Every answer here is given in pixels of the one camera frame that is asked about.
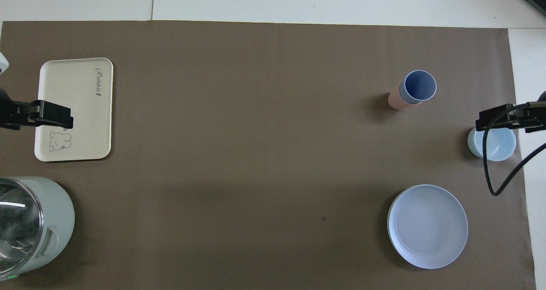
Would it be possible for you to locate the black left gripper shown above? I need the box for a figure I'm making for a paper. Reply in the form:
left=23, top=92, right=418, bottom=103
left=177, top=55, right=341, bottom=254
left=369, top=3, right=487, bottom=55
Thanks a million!
left=0, top=97, right=74, bottom=131

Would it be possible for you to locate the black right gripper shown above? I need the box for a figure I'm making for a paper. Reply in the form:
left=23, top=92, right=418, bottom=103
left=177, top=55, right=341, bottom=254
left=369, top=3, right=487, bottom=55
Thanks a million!
left=476, top=101, right=546, bottom=133

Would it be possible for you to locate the blue plastic cup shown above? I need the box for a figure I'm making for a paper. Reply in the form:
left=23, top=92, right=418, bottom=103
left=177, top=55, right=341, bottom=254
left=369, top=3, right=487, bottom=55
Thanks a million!
left=399, top=70, right=437, bottom=105

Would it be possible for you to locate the pink plastic cup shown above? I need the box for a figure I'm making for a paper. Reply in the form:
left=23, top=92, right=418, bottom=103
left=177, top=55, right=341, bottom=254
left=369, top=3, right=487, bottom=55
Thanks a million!
left=388, top=83, right=423, bottom=110

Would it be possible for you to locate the cream rabbit print tray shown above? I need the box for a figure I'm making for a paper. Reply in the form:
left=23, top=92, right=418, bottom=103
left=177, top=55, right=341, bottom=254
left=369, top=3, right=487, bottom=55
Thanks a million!
left=34, top=58, right=114, bottom=162

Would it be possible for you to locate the light blue bowl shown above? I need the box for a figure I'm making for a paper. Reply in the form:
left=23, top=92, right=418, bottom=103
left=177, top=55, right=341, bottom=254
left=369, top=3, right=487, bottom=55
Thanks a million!
left=467, top=127, right=517, bottom=162

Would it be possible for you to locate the pale green electric pot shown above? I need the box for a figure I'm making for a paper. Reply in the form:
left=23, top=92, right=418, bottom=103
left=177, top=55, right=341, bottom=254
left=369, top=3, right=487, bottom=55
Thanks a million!
left=0, top=176, right=76, bottom=282

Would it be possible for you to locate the glass pot lid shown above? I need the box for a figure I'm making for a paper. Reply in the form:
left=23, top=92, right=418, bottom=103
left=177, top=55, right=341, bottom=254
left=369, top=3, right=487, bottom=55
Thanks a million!
left=0, top=178, right=44, bottom=273

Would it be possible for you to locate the lavender round plate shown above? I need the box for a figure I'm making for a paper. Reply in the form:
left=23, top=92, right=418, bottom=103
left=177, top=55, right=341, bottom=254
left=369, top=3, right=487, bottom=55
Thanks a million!
left=387, top=184, right=468, bottom=270

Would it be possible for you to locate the brown paper table cover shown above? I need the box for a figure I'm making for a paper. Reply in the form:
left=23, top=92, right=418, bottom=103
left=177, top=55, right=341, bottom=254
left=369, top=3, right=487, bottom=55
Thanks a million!
left=0, top=20, right=537, bottom=290

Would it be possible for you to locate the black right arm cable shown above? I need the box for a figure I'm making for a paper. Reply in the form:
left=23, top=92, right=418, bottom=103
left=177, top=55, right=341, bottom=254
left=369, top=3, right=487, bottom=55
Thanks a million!
left=482, top=104, right=546, bottom=197

